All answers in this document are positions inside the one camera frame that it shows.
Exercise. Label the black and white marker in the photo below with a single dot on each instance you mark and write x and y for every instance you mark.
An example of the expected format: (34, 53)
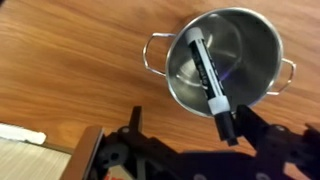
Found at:
(217, 100)

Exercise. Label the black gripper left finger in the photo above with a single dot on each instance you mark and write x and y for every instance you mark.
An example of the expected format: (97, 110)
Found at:
(135, 123)

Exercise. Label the small silver pot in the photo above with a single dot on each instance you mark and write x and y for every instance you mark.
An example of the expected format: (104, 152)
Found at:
(246, 48)

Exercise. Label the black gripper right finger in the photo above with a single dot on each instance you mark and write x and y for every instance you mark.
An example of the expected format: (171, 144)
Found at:
(250, 125)

